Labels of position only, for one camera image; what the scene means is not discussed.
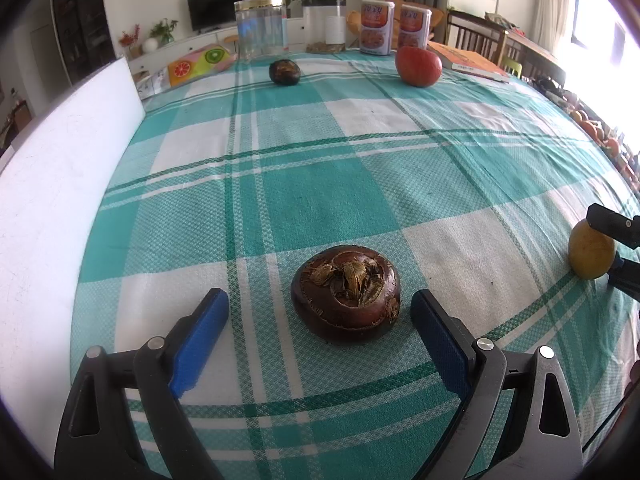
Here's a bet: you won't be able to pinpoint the yellow-green pear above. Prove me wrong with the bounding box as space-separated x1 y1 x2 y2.
568 219 615 280

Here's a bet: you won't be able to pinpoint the large dark water chestnut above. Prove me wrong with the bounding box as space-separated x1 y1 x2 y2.
291 245 401 344

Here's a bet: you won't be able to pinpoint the basket of fruit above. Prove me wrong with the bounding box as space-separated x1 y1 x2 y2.
570 107 629 162

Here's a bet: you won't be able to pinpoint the teal white plaid tablecloth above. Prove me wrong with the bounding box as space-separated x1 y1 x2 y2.
70 51 639 479

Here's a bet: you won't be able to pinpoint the orange book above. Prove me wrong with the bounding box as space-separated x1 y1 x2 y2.
427 42 509 82

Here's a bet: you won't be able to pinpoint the dark wooden chair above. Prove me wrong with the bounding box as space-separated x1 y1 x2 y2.
445 9 506 65

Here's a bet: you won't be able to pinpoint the red apple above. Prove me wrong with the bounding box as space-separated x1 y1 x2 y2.
395 47 442 88

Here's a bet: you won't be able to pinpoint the right red white canister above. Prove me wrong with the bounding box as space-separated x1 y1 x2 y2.
398 3 432 49

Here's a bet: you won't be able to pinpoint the red white canister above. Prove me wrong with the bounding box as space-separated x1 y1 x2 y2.
359 0 395 55
398 3 432 49

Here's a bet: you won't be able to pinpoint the white cardboard box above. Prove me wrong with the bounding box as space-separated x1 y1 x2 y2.
0 60 144 462

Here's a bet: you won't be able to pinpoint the left red white canister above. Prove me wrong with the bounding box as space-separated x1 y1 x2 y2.
359 0 395 55

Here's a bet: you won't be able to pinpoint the clear jar black lid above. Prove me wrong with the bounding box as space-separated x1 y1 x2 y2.
303 0 346 54

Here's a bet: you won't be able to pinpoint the far dark water chestnut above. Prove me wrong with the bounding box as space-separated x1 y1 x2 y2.
269 58 302 86

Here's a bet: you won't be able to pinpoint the white tv cabinet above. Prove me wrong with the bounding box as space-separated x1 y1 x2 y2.
128 18 306 74

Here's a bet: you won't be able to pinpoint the fruit print snack bag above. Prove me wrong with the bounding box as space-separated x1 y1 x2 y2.
167 44 236 87

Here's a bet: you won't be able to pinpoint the clear jar gold lid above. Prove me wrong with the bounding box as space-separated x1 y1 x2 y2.
234 0 288 62

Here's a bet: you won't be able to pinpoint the red flowers in vase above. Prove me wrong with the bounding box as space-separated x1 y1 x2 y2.
118 24 141 60

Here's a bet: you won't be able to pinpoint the small green plant white pot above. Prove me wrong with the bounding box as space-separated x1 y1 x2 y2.
142 18 178 53

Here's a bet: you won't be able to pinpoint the black glass cabinet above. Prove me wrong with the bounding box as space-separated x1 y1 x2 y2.
51 0 116 84

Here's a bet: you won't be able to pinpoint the black flat television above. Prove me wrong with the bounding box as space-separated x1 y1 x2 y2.
185 0 272 33

